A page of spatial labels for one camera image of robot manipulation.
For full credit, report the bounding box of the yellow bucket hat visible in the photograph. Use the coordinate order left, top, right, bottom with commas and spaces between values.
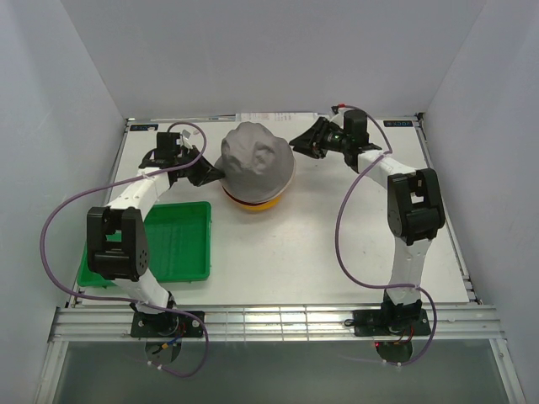
230, 178, 294, 213

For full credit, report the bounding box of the dark red bucket hat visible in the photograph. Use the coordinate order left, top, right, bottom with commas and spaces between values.
222, 188, 256, 206

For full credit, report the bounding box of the left corner label sticker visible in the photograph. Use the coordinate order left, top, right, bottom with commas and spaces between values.
129, 124, 159, 131

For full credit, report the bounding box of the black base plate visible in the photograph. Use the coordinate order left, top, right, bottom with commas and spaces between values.
130, 311, 205, 338
344, 309, 431, 337

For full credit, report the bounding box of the dark label sticker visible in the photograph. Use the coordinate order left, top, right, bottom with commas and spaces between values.
383, 120, 414, 128

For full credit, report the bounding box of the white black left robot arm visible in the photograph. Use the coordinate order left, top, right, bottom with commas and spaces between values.
87, 131, 224, 337

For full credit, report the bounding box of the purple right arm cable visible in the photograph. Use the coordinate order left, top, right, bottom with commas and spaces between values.
330, 103, 440, 368

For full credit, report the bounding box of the grey bucket hat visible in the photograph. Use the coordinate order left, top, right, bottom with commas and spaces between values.
215, 122, 294, 203

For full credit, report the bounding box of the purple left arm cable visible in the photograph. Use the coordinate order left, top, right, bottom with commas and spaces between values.
40, 121, 211, 378

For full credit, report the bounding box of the aluminium table frame rail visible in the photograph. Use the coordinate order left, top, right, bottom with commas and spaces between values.
49, 304, 505, 343

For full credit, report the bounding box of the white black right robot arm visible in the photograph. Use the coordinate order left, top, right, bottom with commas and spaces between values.
289, 104, 446, 336

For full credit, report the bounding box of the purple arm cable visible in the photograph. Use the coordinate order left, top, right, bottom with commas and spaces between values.
40, 121, 211, 378
330, 103, 440, 368

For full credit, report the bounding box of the green plastic bin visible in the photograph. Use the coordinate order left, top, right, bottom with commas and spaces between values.
77, 201, 211, 287

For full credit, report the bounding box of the beige bucket hat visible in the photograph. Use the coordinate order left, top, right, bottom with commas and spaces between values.
270, 157, 296, 199

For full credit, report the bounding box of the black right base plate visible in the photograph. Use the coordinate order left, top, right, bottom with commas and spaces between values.
344, 309, 431, 337

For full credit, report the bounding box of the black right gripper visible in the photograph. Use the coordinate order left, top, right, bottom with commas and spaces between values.
288, 117, 350, 160

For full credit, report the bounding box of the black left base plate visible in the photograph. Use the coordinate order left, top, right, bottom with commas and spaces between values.
130, 311, 205, 338

